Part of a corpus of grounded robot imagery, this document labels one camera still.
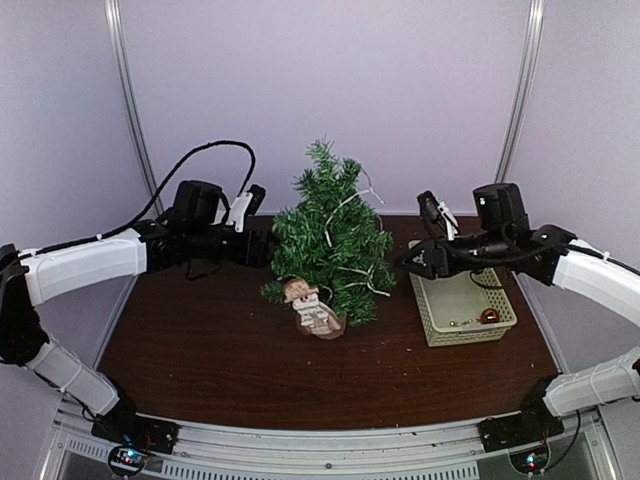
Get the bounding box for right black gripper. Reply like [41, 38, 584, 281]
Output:
[394, 229, 511, 281]

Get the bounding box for small green christmas tree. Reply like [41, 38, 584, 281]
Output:
[260, 137, 396, 327]

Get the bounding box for red bauble ornament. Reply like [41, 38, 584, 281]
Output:
[478, 308, 500, 324]

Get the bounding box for white round ornament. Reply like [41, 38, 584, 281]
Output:
[283, 277, 346, 340]

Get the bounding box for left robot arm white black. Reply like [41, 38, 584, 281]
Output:
[1, 180, 273, 444]

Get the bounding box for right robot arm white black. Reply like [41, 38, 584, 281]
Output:
[394, 183, 639, 442]

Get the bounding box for beige plastic basket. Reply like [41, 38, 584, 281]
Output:
[409, 268, 517, 348]

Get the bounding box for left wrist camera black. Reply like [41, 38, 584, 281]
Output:
[224, 184, 266, 233]

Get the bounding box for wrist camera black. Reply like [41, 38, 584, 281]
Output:
[417, 190, 460, 240]
[224, 184, 266, 233]

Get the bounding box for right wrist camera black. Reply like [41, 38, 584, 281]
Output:
[417, 190, 460, 240]

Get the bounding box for left black cable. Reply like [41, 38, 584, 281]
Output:
[14, 141, 259, 256]

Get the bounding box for black cable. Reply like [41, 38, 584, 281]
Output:
[422, 199, 571, 291]
[14, 141, 259, 256]

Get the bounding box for right black cable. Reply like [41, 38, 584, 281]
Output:
[422, 199, 571, 291]

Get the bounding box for front aluminium rail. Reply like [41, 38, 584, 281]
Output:
[49, 384, 611, 480]

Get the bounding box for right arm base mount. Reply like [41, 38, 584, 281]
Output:
[477, 388, 564, 453]

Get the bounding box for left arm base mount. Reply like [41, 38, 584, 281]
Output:
[91, 384, 180, 454]

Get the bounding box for right aluminium frame post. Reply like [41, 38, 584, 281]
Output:
[494, 0, 546, 183]

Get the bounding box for aluminium frame post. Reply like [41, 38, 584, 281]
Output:
[104, 0, 158, 199]
[494, 0, 546, 183]

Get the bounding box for left aluminium frame post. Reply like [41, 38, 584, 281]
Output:
[104, 0, 158, 199]

